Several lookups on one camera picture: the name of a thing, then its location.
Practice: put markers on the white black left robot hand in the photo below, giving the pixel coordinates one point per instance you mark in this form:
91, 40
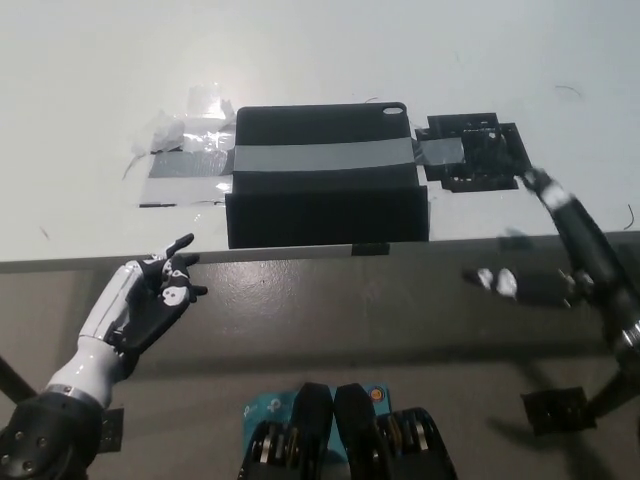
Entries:
150, 310

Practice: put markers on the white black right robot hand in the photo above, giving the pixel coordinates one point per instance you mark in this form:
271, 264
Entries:
595, 245

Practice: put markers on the black folded tablet cover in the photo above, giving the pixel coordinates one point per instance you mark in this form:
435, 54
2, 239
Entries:
325, 215

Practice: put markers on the clear tape sheet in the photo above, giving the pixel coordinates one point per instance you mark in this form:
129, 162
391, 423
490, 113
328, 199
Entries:
185, 191

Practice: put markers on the black table foot plate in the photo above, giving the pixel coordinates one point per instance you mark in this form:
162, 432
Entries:
114, 430
557, 410

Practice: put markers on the black table leg strut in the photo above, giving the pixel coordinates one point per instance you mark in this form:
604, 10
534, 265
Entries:
15, 375
617, 390

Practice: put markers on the crumpled clear tape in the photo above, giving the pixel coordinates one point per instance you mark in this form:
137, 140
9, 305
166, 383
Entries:
172, 132

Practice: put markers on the grey duct tape strip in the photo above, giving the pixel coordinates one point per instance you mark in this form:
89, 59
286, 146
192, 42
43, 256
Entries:
320, 156

